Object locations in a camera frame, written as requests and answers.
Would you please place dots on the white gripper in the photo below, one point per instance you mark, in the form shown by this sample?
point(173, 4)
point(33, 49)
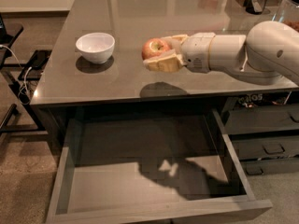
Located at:
point(195, 50)

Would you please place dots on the white ceramic bowl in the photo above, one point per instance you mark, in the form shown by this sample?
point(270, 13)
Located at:
point(96, 47)

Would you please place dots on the grey counter cabinet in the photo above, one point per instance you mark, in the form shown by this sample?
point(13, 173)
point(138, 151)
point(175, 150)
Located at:
point(123, 83)

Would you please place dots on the black side drawer unit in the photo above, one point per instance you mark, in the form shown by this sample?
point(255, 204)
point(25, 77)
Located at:
point(264, 130)

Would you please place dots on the open grey top drawer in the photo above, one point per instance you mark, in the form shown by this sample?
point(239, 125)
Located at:
point(151, 168)

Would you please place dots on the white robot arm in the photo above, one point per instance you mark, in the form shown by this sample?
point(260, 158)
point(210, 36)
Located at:
point(269, 51)

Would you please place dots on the glass jar with snacks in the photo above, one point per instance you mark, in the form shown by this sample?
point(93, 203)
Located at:
point(288, 13)

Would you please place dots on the black phone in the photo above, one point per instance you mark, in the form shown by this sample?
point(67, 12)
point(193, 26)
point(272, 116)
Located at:
point(39, 58)

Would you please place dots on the red apple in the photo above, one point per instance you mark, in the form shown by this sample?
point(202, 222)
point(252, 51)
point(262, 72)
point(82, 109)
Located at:
point(154, 47)

